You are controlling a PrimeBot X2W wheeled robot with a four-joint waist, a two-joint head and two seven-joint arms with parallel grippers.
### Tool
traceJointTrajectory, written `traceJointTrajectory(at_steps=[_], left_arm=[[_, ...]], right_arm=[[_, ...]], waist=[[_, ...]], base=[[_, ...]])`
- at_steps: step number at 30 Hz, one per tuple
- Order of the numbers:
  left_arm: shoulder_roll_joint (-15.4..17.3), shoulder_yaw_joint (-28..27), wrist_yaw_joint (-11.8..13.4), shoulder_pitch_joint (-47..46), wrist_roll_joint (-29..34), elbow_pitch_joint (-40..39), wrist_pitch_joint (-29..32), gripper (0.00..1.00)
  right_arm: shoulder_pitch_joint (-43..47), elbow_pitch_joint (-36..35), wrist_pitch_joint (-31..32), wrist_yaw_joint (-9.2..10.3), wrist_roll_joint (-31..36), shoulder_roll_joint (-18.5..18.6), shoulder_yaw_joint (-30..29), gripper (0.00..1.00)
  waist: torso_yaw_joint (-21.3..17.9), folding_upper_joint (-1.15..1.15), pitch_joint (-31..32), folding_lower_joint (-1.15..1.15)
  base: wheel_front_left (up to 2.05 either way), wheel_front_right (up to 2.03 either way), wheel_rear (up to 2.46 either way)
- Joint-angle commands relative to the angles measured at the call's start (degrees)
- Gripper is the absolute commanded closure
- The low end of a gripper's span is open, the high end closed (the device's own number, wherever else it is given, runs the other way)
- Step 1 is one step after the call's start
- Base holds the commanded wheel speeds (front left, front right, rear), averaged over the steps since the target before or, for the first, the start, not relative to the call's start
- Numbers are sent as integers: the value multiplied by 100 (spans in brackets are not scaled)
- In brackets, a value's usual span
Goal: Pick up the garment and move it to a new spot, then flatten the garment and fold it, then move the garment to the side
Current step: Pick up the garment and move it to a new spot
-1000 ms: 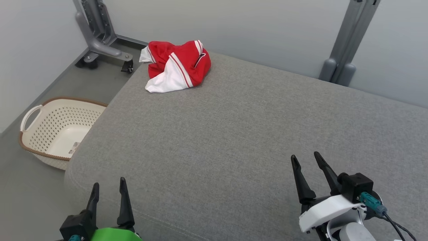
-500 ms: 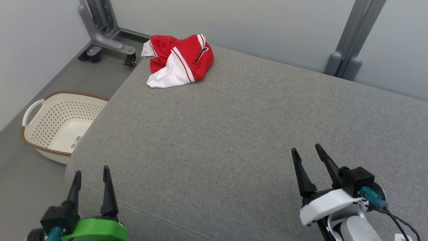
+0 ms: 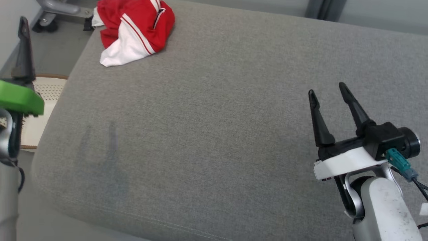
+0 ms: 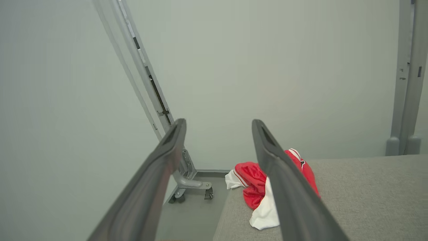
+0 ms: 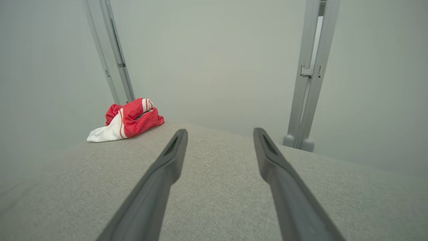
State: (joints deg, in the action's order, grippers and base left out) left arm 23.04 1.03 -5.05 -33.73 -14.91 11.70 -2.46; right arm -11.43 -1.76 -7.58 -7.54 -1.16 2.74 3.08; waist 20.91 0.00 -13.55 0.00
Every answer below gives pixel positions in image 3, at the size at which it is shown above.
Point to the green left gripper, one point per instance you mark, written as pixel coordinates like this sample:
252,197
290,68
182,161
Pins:
20,98

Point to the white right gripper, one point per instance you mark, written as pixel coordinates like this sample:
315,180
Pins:
344,162

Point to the red jersey shirt white sleeves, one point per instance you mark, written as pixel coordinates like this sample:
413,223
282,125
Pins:
140,23

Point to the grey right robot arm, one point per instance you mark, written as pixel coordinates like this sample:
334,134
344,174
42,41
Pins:
381,207

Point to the white perforated laundry basket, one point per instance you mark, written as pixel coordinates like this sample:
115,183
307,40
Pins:
46,90

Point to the grey metal wheeled base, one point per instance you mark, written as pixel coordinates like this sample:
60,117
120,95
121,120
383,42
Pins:
60,6

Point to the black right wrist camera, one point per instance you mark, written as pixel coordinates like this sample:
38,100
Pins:
384,137

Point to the grey vertical post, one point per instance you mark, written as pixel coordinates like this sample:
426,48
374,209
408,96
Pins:
326,8

